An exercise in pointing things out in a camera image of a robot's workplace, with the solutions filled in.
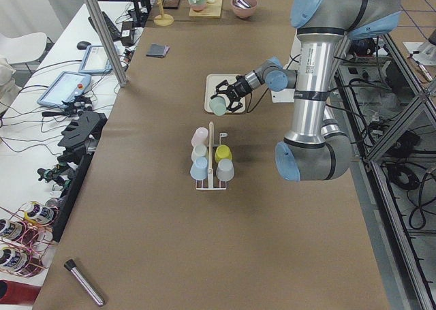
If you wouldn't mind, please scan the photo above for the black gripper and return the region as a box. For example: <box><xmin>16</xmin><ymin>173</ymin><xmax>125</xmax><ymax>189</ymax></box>
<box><xmin>211</xmin><ymin>75</ymin><xmax>253</xmax><ymax>112</ymax></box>

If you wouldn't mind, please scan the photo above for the green cup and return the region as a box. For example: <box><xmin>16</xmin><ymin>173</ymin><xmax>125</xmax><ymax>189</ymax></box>
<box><xmin>209</xmin><ymin>96</ymin><xmax>227</xmax><ymax>116</ymax></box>

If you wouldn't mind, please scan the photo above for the cream rabbit tray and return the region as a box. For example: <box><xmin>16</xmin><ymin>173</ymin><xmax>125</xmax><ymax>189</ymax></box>
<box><xmin>204</xmin><ymin>73</ymin><xmax>247</xmax><ymax>114</ymax></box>

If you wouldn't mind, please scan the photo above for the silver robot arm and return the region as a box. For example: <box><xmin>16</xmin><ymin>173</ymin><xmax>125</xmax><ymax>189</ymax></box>
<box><xmin>209</xmin><ymin>0</ymin><xmax>401</xmax><ymax>181</ymax></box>

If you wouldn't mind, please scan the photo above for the white cup rack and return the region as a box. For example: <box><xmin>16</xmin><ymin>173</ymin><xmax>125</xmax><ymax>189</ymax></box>
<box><xmin>195</xmin><ymin>121</ymin><xmax>228</xmax><ymax>191</ymax></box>

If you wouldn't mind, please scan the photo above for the pink cup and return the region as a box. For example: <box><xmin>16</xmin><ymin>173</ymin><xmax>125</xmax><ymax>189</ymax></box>
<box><xmin>191</xmin><ymin>127</ymin><xmax>208</xmax><ymax>147</ymax></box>

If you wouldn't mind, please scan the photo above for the yellow cup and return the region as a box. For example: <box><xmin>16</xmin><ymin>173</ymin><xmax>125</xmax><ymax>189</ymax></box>
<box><xmin>214</xmin><ymin>144</ymin><xmax>232</xmax><ymax>164</ymax></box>

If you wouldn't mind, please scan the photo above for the cream cup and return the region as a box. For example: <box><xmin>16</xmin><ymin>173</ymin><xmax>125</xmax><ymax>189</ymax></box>
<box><xmin>191</xmin><ymin>144</ymin><xmax>208</xmax><ymax>162</ymax></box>

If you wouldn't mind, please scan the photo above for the grey cup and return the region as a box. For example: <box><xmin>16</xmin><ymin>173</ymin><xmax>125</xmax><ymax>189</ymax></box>
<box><xmin>216</xmin><ymin>159</ymin><xmax>234</xmax><ymax>182</ymax></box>

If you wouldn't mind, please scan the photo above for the blue cup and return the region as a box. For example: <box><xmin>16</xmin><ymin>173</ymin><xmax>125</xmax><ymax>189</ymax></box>
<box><xmin>190</xmin><ymin>157</ymin><xmax>208</xmax><ymax>181</ymax></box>

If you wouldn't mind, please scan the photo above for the pink bowl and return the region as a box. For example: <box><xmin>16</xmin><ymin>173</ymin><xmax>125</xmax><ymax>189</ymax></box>
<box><xmin>230</xmin><ymin>0</ymin><xmax>258</xmax><ymax>19</ymax></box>

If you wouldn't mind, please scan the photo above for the wooden cutting board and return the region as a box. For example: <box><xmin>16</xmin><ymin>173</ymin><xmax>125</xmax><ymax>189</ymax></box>
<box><xmin>189</xmin><ymin>0</ymin><xmax>223</xmax><ymax>19</ymax></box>

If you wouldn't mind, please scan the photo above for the grey folded cloth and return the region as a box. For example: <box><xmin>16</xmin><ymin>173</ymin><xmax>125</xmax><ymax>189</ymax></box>
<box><xmin>146</xmin><ymin>43</ymin><xmax>170</xmax><ymax>58</ymax></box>

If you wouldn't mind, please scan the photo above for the metal scoop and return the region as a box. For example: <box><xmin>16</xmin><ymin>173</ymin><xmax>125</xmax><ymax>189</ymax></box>
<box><xmin>233</xmin><ymin>0</ymin><xmax>252</xmax><ymax>9</ymax></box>

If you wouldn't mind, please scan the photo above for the wooden mug tree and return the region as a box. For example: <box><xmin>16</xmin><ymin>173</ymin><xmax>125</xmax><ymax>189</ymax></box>
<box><xmin>153</xmin><ymin>0</ymin><xmax>174</xmax><ymax>27</ymax></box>

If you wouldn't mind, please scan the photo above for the black keyboard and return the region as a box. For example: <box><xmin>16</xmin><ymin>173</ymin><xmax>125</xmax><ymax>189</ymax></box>
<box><xmin>102</xmin><ymin>12</ymin><xmax>121</xmax><ymax>42</ymax></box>

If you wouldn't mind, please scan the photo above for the upper teach pendant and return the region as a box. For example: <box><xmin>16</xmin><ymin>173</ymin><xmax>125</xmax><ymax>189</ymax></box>
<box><xmin>78</xmin><ymin>45</ymin><xmax>112</xmax><ymax>75</ymax></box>

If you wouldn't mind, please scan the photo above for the teach pendant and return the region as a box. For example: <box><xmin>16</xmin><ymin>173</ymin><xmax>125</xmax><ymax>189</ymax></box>
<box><xmin>37</xmin><ymin>71</ymin><xmax>91</xmax><ymax>108</ymax></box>
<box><xmin>78</xmin><ymin>45</ymin><xmax>112</xmax><ymax>75</ymax></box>

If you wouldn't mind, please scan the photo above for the black computer mouse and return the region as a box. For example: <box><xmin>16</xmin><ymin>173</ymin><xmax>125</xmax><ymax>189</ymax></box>
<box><xmin>76</xmin><ymin>41</ymin><xmax>91</xmax><ymax>50</ymax></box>

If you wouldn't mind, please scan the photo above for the lower teach pendant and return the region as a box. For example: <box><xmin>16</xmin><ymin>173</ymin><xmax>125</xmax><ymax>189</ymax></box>
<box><xmin>37</xmin><ymin>71</ymin><xmax>91</xmax><ymax>108</ymax></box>

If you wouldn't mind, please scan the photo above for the metal tube black cap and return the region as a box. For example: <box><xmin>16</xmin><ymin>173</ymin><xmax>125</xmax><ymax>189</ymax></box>
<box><xmin>64</xmin><ymin>259</ymin><xmax>106</xmax><ymax>307</ymax></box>

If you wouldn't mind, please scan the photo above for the white pedestal column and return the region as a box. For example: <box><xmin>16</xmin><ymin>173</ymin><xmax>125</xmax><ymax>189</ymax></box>
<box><xmin>270</xmin><ymin>33</ymin><xmax>304</xmax><ymax>104</ymax></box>

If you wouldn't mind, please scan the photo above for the aluminium frame post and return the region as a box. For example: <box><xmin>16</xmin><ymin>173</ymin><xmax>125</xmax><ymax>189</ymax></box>
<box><xmin>83</xmin><ymin>0</ymin><xmax>127</xmax><ymax>87</ymax></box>

